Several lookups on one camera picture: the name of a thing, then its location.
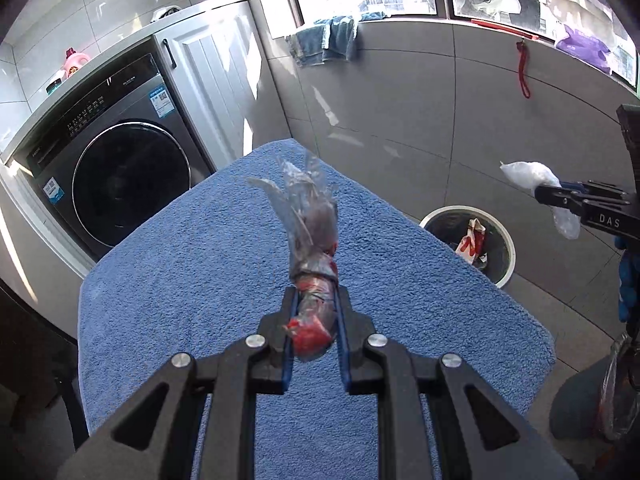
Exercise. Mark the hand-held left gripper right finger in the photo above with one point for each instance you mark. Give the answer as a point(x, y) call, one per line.
point(352, 340)

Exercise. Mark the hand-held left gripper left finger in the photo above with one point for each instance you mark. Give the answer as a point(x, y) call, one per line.
point(280, 335)

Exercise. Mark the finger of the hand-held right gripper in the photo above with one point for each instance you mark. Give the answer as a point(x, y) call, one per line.
point(552, 195)
point(600, 189)

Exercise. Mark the white plastic bag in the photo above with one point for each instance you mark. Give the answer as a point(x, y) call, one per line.
point(530, 172)

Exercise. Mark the white bin with black liner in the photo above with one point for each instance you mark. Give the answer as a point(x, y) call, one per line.
point(507, 255)

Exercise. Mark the red and white wrapper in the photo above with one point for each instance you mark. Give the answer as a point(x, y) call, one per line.
point(472, 240)

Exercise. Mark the clear plastic wrapper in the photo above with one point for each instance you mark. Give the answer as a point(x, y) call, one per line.
point(312, 240)

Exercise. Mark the person's right hand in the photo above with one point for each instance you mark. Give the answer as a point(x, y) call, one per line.
point(629, 280)

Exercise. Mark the blue terry towel mat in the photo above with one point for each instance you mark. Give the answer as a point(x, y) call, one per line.
point(200, 260)

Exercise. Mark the clear plastic bag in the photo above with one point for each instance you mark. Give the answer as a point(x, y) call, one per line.
point(615, 390)

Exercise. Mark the red flat object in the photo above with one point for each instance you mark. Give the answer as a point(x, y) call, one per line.
point(500, 26)

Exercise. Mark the grey washing machine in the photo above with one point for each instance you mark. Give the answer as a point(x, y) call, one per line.
point(130, 175)

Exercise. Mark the white cabinet door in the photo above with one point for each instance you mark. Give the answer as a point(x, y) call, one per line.
point(215, 75)

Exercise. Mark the blue jeans on sill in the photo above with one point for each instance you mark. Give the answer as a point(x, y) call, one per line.
point(320, 42)

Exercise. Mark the teal jar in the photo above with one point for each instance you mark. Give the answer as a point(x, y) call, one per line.
point(52, 86)

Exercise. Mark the pink detergent bottle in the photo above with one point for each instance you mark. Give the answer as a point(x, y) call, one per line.
point(73, 64)

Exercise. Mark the grey crumpled cloth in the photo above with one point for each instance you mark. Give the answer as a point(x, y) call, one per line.
point(165, 12)

